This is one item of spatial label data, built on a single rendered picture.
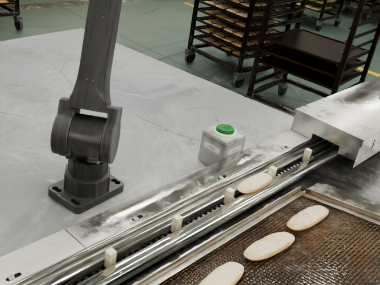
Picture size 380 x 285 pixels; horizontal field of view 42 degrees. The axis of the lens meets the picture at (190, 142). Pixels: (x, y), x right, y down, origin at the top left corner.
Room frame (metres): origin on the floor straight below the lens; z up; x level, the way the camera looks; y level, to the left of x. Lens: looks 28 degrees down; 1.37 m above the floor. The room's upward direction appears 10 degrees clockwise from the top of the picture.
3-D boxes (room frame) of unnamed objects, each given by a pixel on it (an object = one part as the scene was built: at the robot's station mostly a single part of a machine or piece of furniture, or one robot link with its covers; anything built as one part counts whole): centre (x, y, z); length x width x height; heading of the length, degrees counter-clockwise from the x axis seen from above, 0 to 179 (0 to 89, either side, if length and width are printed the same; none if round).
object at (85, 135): (0.74, 0.17, 0.94); 0.09 x 0.05 x 0.10; 179
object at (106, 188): (0.76, 0.18, 0.86); 0.12 x 0.09 x 0.08; 147
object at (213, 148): (0.95, -0.07, 0.84); 0.08 x 0.08 x 0.11; 51
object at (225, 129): (0.95, -0.07, 0.90); 0.04 x 0.04 x 0.02
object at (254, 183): (0.84, -0.14, 0.86); 0.10 x 0.04 x 0.01; 141
